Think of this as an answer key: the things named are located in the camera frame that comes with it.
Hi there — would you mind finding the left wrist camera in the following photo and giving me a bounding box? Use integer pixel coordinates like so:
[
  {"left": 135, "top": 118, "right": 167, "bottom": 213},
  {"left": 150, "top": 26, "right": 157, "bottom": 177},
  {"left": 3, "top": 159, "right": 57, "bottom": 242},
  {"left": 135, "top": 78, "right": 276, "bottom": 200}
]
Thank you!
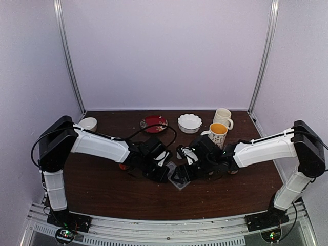
[{"left": 138, "top": 137, "right": 172, "bottom": 167}]

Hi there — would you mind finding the red floral plate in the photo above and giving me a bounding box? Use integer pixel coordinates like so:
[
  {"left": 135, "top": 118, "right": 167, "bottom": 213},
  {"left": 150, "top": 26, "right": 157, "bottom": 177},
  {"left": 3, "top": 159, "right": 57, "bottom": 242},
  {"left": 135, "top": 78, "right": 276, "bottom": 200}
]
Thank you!
[{"left": 140, "top": 115, "right": 168, "bottom": 134}]

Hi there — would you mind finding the left aluminium frame post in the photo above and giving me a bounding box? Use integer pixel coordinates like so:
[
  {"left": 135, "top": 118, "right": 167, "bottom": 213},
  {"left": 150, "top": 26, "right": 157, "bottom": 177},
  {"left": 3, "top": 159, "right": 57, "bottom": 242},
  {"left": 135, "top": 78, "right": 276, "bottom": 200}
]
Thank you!
[{"left": 53, "top": 0, "right": 86, "bottom": 114}]

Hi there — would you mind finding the white scalloped bowl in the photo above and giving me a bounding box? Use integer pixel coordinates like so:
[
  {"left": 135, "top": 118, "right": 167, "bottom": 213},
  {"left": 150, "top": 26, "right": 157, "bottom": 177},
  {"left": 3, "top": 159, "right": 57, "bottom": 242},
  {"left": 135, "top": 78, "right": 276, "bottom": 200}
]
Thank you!
[{"left": 177, "top": 114, "right": 202, "bottom": 134}]

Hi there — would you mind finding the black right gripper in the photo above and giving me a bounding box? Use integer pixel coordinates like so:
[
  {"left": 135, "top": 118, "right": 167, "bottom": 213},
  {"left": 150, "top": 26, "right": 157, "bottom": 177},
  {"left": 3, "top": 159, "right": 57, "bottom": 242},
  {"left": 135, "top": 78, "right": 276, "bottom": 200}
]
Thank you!
[{"left": 171, "top": 157, "right": 216, "bottom": 185}]

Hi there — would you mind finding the cream textured mug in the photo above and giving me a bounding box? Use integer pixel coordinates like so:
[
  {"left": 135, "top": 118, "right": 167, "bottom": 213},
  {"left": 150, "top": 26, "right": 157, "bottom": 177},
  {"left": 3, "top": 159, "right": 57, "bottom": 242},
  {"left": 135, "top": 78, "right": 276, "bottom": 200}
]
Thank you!
[{"left": 213, "top": 108, "right": 234, "bottom": 130}]

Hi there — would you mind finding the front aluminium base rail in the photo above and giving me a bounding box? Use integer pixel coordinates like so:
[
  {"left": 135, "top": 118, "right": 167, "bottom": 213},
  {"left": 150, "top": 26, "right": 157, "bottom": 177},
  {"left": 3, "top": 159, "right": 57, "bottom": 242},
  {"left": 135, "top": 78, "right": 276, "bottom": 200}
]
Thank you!
[{"left": 18, "top": 202, "right": 319, "bottom": 245}]

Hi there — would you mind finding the right aluminium frame post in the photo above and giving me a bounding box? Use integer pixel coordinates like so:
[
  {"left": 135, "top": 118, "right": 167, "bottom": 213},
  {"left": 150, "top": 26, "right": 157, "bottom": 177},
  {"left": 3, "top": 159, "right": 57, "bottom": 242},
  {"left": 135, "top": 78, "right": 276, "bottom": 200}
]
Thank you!
[{"left": 248, "top": 0, "right": 279, "bottom": 115}]

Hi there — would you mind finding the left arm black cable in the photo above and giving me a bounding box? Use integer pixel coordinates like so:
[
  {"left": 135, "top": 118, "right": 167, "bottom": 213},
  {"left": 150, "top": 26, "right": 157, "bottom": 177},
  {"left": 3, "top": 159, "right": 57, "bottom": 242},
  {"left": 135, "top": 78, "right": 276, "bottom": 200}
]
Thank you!
[{"left": 30, "top": 126, "right": 178, "bottom": 170}]

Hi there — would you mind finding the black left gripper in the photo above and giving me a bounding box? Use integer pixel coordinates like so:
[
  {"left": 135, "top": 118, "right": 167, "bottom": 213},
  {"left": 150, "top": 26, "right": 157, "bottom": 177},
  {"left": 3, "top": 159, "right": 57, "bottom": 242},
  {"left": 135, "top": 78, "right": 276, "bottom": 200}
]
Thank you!
[{"left": 139, "top": 156, "right": 170, "bottom": 183}]

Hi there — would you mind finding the clear plastic pill organizer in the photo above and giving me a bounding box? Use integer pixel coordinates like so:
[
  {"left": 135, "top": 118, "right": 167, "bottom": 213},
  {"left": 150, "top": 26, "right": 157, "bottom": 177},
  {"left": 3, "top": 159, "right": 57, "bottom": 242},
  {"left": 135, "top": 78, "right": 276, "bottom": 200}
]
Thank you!
[{"left": 166, "top": 162, "right": 190, "bottom": 191}]

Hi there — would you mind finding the plain white ceramic bowl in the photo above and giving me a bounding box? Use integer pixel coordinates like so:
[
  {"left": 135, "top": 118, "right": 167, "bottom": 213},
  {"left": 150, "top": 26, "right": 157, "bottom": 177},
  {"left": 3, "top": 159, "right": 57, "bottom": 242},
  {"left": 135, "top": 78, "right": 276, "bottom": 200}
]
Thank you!
[{"left": 78, "top": 117, "right": 98, "bottom": 132}]

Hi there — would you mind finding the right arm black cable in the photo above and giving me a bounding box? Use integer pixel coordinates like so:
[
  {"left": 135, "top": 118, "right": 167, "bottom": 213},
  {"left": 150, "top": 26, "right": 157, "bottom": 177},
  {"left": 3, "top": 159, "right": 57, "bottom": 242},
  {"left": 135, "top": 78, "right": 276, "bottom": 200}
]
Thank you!
[{"left": 289, "top": 125, "right": 328, "bottom": 239}]

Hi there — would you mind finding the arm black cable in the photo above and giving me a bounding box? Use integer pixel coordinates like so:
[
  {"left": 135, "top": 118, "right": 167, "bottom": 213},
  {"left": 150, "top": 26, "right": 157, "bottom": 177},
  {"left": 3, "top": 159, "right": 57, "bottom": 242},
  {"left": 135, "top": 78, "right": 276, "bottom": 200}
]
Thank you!
[
  {"left": 289, "top": 125, "right": 328, "bottom": 239},
  {"left": 30, "top": 126, "right": 178, "bottom": 170}
]

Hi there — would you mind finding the floral mug yellow inside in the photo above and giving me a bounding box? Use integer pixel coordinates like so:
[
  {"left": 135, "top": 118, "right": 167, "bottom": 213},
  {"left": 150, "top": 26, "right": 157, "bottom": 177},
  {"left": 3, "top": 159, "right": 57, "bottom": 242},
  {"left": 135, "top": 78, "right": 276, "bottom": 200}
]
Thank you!
[{"left": 200, "top": 123, "right": 228, "bottom": 149}]

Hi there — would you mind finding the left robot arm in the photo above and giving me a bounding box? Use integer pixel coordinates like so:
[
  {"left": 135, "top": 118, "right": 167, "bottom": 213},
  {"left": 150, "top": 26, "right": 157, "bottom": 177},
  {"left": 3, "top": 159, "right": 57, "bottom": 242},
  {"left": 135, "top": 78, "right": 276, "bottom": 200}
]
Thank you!
[{"left": 38, "top": 116, "right": 172, "bottom": 228}]

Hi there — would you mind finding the aluminium frame post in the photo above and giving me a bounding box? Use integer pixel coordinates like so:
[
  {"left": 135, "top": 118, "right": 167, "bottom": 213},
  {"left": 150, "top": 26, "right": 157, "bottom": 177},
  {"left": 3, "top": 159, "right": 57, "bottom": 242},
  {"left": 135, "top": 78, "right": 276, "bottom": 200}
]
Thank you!
[
  {"left": 53, "top": 0, "right": 86, "bottom": 114},
  {"left": 248, "top": 0, "right": 279, "bottom": 115}
]

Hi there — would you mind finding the orange pill bottle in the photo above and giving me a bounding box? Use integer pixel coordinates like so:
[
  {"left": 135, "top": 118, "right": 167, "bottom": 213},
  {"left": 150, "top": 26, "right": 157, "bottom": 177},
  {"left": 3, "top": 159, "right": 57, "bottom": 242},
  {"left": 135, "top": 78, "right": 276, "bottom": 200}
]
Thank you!
[{"left": 119, "top": 163, "right": 130, "bottom": 171}]

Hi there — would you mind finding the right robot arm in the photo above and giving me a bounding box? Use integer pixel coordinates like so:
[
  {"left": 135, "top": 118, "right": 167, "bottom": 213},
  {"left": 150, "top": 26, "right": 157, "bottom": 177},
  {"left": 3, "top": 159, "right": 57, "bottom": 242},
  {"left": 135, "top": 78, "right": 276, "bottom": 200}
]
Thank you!
[{"left": 172, "top": 120, "right": 327, "bottom": 227}]

